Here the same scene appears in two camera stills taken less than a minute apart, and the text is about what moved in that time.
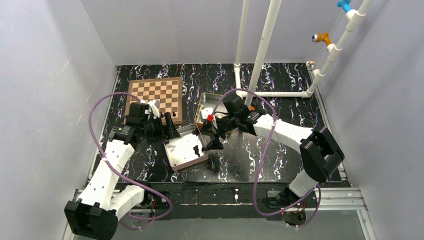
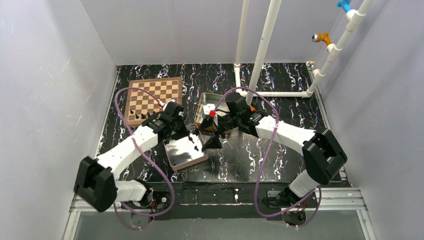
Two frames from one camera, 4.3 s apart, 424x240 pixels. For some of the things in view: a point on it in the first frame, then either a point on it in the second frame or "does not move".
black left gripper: x=166 y=127 to x=180 y=127
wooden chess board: x=167 y=91 does not move
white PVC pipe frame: x=275 y=8 does not move
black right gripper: x=219 y=126 does not move
